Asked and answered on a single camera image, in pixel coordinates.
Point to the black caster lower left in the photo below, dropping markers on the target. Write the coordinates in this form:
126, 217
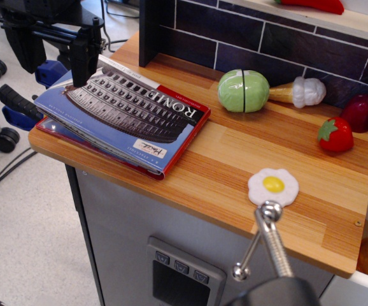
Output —
8, 139

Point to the dark red toy fruit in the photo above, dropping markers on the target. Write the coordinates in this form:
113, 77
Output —
355, 113

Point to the red toy strawberry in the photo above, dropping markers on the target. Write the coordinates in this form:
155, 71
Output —
335, 135

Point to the blue black bar clamp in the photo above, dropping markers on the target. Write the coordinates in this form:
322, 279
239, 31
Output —
17, 110

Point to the toy ice cream cone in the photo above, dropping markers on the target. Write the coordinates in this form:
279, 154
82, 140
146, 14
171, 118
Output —
301, 92

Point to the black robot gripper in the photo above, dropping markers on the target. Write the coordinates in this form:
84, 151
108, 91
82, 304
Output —
26, 23

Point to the blue clamp head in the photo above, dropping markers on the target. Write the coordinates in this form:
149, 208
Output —
49, 72

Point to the Rome Colosseum picture book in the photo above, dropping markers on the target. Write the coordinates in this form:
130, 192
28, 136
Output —
138, 121

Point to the green toy cabbage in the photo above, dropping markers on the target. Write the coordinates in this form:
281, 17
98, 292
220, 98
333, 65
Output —
243, 91

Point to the grey toy dishwasher cabinet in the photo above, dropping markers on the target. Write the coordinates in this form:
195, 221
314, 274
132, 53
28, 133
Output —
144, 252

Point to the toy fried egg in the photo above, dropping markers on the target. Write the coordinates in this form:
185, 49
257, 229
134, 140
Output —
273, 185

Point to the red toy chili pepper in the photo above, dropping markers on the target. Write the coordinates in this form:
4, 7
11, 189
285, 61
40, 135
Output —
331, 6

